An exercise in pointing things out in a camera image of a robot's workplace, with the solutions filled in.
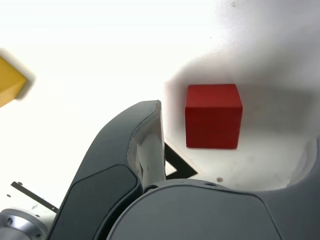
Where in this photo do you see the yellow cube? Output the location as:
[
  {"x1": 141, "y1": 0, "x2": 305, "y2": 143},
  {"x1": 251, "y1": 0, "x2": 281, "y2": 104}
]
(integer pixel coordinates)
[{"x1": 0, "y1": 48, "x2": 28, "y2": 109}]

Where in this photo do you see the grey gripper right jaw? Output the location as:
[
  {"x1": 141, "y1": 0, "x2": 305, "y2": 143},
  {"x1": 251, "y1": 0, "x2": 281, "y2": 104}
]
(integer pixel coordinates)
[{"x1": 107, "y1": 135, "x2": 320, "y2": 240}]

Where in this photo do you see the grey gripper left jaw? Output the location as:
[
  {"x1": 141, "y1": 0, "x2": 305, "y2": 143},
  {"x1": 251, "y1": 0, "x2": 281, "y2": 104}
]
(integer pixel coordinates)
[{"x1": 48, "y1": 99, "x2": 167, "y2": 240}]

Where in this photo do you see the red cube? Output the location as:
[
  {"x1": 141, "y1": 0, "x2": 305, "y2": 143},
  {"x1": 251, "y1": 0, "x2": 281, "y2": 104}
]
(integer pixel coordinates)
[{"x1": 184, "y1": 83, "x2": 244, "y2": 150}]

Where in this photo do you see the black tape square outline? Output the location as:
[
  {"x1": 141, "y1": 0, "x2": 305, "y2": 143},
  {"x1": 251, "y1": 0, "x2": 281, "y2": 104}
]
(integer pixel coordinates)
[{"x1": 163, "y1": 139, "x2": 199, "y2": 180}]

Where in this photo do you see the black tape strip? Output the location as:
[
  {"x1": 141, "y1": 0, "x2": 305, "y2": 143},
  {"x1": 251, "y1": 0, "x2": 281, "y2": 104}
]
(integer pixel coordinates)
[{"x1": 10, "y1": 181, "x2": 60, "y2": 214}]

